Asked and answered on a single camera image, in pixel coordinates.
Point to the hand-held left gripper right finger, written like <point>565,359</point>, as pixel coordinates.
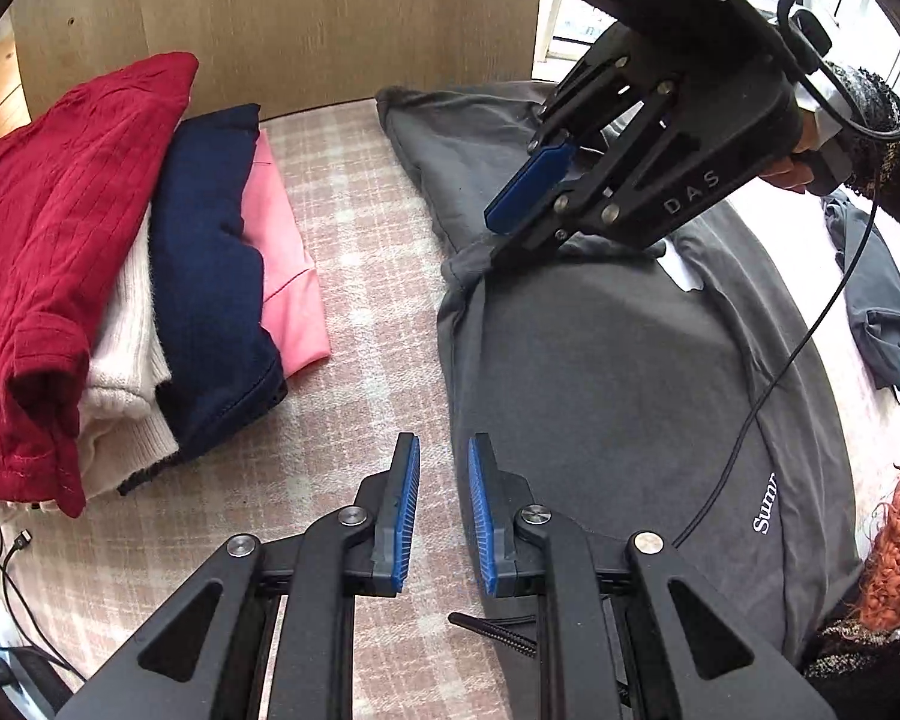
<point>484,517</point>

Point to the grey flower-print t-shirt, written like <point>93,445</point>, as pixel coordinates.
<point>607,390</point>

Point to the cream knit sweater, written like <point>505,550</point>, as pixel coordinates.
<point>120,360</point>

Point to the pink folded garment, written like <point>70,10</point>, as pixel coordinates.
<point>285,277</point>

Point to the pink plaid blanket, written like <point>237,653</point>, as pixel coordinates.
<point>360,315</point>

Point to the light wooden board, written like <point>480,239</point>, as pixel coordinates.
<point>307,15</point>

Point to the person's right hand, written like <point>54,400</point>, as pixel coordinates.
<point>787,172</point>

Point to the red knit sweater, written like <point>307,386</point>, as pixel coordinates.
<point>60,240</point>

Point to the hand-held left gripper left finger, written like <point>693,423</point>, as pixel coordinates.
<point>406,510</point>

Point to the dark navy folded garment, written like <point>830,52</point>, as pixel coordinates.
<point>210,277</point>

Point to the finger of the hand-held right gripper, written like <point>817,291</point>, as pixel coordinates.
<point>562,214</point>
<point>529,184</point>

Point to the person's black tweed jacket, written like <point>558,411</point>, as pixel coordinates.
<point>862,660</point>

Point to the person's right forearm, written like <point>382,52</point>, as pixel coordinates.
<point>870,101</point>

